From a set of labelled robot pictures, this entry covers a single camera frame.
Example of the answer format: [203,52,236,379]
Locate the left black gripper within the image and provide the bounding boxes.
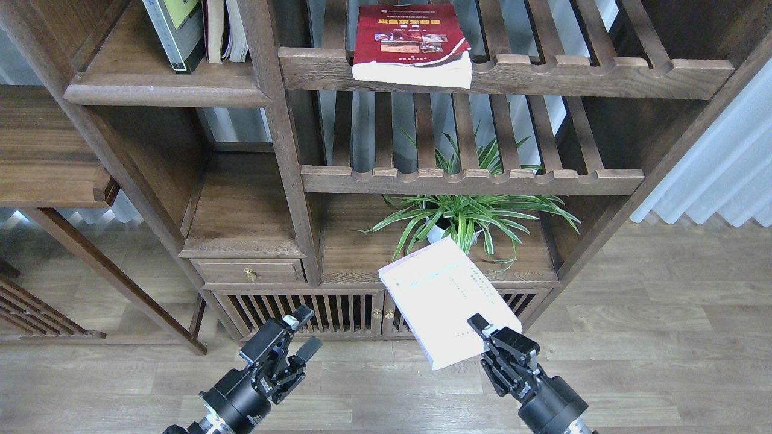
[184,305,323,433]

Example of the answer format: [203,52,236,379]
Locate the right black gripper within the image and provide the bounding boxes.
[467,313,595,433]

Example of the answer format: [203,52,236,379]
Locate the white lavender cover book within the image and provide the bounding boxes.
[379,238,523,370]

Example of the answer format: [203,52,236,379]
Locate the red cover book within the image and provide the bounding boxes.
[351,4,473,90]

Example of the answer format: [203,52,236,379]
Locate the green grey cover book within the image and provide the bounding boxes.
[143,1,205,74]

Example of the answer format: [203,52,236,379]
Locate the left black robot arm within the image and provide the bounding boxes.
[165,305,322,433]

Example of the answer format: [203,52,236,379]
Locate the upright books on shelf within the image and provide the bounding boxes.
[202,0,248,64]

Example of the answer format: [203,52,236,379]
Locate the brass drawer knob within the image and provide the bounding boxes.
[244,268,258,282]

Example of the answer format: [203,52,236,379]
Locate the brass cabinet door knobs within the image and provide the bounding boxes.
[372,309,395,319]

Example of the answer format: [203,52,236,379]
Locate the white plant pot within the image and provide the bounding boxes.
[426,217,451,244]

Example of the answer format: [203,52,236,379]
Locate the green spider plant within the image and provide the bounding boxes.
[356,124,583,272]

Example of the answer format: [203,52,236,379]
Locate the dark wooden bookshelf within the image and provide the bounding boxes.
[2,1,770,336]

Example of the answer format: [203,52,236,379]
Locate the white curtain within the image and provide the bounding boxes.
[631,61,771,226]

